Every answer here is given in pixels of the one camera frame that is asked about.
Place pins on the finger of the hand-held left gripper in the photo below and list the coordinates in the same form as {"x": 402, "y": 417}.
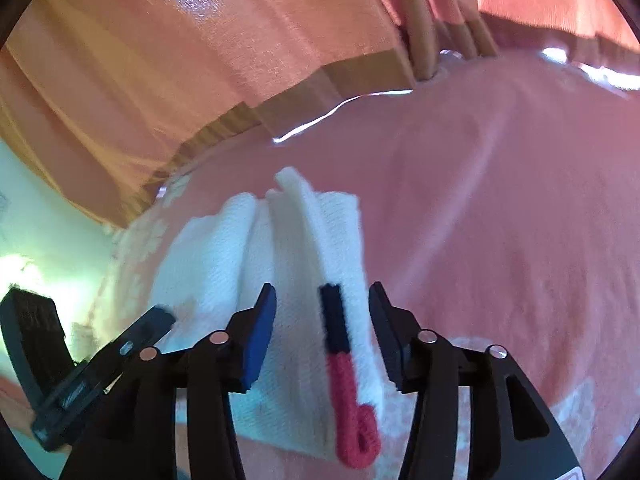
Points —
{"x": 115, "y": 360}
{"x": 32, "y": 340}

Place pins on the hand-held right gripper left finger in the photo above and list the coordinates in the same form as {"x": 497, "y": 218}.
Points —
{"x": 260, "y": 330}

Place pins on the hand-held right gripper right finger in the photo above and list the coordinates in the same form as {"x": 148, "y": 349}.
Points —
{"x": 390, "y": 330}

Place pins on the orange pink curtain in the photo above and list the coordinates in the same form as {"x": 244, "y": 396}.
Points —
{"x": 200, "y": 60}

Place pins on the white red navy knit sweater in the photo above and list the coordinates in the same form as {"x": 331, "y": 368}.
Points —
{"x": 300, "y": 260}

